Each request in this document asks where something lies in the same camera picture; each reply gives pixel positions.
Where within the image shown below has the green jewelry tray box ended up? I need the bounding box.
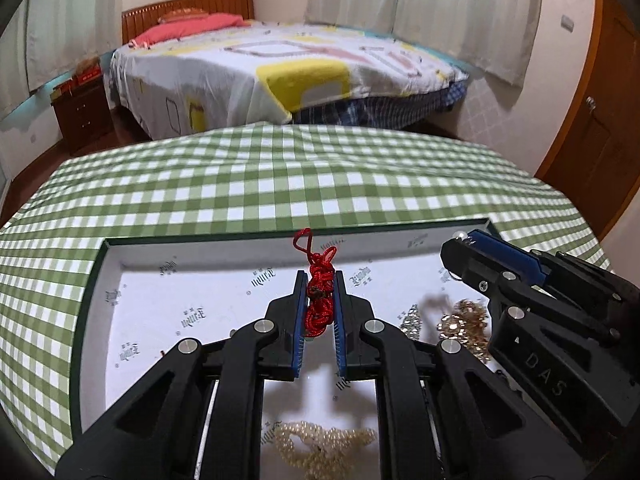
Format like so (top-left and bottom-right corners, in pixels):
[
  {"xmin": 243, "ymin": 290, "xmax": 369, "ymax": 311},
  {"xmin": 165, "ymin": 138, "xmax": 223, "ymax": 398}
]
[{"xmin": 70, "ymin": 216, "xmax": 505, "ymax": 480}]

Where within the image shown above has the red cord gold ingot charm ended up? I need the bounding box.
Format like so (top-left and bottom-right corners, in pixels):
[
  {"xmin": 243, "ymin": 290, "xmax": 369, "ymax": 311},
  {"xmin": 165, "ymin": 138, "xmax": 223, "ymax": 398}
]
[{"xmin": 292, "ymin": 228, "xmax": 339, "ymax": 339}]

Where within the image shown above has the rhinestone brooch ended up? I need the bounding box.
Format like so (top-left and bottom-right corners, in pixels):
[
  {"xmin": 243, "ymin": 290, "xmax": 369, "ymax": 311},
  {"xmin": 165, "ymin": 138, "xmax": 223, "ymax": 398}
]
[{"xmin": 397, "ymin": 303, "xmax": 424, "ymax": 335}]

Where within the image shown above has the dark wooden nightstand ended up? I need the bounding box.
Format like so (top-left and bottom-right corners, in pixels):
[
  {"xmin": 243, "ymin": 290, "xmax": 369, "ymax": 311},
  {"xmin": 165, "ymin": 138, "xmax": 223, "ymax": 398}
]
[{"xmin": 51, "ymin": 82, "xmax": 116, "ymax": 156}]

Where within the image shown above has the brown wooden door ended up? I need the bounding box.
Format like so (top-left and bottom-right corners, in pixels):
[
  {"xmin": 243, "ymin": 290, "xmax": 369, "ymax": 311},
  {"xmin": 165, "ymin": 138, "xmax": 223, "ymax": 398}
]
[{"xmin": 534, "ymin": 0, "xmax": 640, "ymax": 242}]

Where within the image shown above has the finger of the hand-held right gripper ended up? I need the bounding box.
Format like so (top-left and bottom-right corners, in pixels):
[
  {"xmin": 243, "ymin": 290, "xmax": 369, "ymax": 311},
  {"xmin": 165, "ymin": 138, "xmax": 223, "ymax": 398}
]
[
  {"xmin": 469, "ymin": 228, "xmax": 554, "ymax": 287},
  {"xmin": 439, "ymin": 237, "xmax": 622, "ymax": 347}
]

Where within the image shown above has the orange patterned pillow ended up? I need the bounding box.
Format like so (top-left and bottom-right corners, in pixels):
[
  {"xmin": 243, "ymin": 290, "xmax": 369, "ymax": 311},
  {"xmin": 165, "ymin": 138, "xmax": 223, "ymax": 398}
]
[{"xmin": 158, "ymin": 7, "xmax": 206, "ymax": 24}]

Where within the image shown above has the pink pillow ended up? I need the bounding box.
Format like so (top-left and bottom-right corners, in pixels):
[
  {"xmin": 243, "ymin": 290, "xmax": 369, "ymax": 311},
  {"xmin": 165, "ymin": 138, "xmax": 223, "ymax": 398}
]
[{"xmin": 132, "ymin": 13, "xmax": 251, "ymax": 46}]

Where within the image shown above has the red box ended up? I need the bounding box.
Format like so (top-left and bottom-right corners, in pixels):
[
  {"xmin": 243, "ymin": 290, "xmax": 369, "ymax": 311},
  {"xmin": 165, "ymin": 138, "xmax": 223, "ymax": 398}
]
[{"xmin": 73, "ymin": 62, "xmax": 104, "ymax": 86}]

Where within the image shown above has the bed with patterned sheet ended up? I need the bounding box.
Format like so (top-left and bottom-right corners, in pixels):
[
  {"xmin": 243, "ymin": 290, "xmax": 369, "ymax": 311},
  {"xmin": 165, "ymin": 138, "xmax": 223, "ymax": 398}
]
[{"xmin": 109, "ymin": 22, "xmax": 469, "ymax": 141}]

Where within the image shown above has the gold sequin jewelry piece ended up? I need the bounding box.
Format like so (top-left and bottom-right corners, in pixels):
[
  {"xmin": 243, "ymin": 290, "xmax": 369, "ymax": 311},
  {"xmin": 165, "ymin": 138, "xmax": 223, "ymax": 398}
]
[{"xmin": 435, "ymin": 298, "xmax": 494, "ymax": 364}]

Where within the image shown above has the wooden bed headboard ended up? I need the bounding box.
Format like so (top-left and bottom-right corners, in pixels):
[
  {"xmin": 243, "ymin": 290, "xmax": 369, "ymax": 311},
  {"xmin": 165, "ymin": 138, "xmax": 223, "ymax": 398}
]
[{"xmin": 121, "ymin": 0, "xmax": 254, "ymax": 46}]

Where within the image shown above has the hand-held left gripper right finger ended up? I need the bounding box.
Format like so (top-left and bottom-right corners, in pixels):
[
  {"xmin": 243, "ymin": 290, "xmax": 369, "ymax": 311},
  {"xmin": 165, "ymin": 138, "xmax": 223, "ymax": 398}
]
[{"xmin": 333, "ymin": 269, "xmax": 589, "ymax": 480}]

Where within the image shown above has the blue plaid bed sheet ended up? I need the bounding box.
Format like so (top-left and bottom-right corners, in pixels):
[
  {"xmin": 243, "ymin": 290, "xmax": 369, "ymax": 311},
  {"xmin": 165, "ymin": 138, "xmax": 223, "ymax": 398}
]
[{"xmin": 292, "ymin": 79, "xmax": 469, "ymax": 129}]

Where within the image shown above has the green checked tablecloth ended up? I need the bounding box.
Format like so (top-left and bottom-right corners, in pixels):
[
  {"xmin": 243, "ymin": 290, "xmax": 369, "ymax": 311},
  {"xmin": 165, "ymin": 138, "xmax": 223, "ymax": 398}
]
[{"xmin": 0, "ymin": 122, "xmax": 614, "ymax": 480}]

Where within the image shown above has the pearl necklace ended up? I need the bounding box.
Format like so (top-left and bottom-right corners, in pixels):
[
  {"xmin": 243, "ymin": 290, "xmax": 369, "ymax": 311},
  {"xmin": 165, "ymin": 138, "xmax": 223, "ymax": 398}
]
[{"xmin": 269, "ymin": 419, "xmax": 377, "ymax": 474}]

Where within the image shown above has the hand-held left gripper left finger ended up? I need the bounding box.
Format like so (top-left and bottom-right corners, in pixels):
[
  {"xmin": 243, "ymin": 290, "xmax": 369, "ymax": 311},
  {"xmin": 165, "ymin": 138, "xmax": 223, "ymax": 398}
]
[{"xmin": 55, "ymin": 269, "xmax": 309, "ymax": 480}]

